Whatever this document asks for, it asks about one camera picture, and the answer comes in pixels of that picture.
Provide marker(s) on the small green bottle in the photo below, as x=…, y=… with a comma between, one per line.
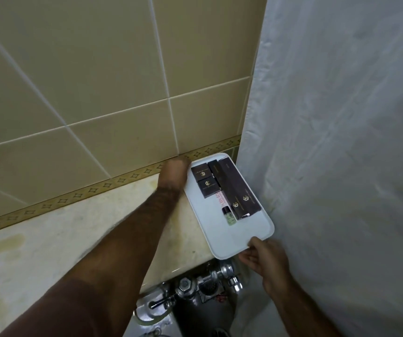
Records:
x=229, y=216

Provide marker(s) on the person's right thumb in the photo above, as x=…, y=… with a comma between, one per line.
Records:
x=257, y=242

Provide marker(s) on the person's left forearm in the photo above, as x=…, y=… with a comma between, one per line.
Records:
x=117, y=256

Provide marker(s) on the long dark brown box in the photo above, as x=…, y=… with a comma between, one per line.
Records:
x=242, y=184
x=227, y=191

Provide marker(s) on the white shower curtain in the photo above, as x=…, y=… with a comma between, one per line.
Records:
x=338, y=154

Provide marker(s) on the person's left hand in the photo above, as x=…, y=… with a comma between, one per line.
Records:
x=170, y=173

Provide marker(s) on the person's right forearm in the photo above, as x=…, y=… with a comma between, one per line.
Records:
x=299, y=312

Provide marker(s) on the white sachet with pink print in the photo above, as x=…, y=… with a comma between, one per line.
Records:
x=222, y=201

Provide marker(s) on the chrome flush valve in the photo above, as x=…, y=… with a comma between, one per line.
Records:
x=201, y=280

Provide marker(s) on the person's right hand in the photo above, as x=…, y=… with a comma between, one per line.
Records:
x=271, y=263

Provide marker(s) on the person's left fingers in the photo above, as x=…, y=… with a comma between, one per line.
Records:
x=184, y=164

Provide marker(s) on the small dark brown box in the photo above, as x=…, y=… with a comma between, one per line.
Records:
x=202, y=171
x=209, y=187

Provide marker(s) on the white rectangular tray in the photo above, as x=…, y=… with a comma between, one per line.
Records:
x=227, y=238

